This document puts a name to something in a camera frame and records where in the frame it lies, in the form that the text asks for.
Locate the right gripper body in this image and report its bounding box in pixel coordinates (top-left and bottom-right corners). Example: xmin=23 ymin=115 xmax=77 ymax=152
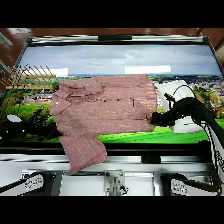
xmin=149 ymin=110 xmax=176 ymax=127

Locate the red checked shirt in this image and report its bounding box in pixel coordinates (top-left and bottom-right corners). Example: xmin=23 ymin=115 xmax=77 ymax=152
xmin=49 ymin=73 xmax=159 ymax=175

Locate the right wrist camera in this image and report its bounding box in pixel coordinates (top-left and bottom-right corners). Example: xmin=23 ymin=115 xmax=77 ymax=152
xmin=163 ymin=92 xmax=177 ymax=110

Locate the black cable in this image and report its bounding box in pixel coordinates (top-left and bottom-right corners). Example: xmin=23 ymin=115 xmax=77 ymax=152
xmin=171 ymin=84 xmax=198 ymax=107

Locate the silver frame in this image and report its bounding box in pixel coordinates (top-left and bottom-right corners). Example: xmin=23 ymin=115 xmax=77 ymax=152
xmin=0 ymin=152 xmax=224 ymax=197

